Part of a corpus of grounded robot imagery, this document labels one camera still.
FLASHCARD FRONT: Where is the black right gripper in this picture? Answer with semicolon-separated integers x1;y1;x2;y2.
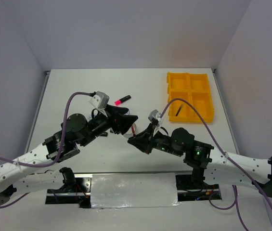
127;122;182;156

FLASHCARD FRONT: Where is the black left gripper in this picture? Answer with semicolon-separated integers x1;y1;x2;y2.
79;103;138;147

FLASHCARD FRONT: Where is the red gel pen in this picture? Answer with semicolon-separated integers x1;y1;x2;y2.
131;124;136;137

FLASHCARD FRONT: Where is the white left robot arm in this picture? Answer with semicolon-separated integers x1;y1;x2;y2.
0;105;138;208

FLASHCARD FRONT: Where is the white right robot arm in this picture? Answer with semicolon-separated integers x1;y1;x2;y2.
128;124;272;198

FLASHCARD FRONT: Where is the pink highlighter marker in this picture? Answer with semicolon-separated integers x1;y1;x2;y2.
115;95;131;106

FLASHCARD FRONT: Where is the blue highlighter marker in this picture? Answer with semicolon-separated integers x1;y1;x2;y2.
100;132;108;137

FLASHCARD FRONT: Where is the yellow compartment tray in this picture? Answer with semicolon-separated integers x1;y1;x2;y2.
167;72;214;123

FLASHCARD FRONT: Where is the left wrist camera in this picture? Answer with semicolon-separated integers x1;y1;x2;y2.
89;91;109;116

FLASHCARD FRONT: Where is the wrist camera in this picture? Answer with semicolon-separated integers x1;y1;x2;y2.
89;91;109;116
148;109;164;135

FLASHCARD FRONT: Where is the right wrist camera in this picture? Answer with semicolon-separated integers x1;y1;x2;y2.
148;109;164;135

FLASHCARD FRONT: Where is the left table aluminium rail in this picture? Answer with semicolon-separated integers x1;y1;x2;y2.
27;70;51;147

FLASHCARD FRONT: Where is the table aluminium rail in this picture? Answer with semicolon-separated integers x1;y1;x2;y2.
211;68;240;154
27;70;51;147

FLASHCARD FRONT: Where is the right table aluminium rail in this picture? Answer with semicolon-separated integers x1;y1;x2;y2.
211;68;240;154

